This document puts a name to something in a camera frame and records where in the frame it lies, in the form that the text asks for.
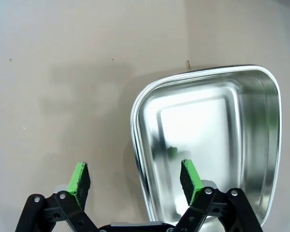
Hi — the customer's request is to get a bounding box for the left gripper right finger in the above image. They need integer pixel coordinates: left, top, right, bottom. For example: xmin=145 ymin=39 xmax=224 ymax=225
xmin=174 ymin=158 xmax=264 ymax=232

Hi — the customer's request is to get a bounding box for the stainless steel rectangular container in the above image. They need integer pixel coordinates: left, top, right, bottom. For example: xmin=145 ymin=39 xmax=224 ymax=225
xmin=130 ymin=64 xmax=281 ymax=224

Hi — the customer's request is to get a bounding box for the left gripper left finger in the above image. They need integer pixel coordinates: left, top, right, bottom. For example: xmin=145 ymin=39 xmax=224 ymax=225
xmin=14 ymin=161 xmax=100 ymax=232

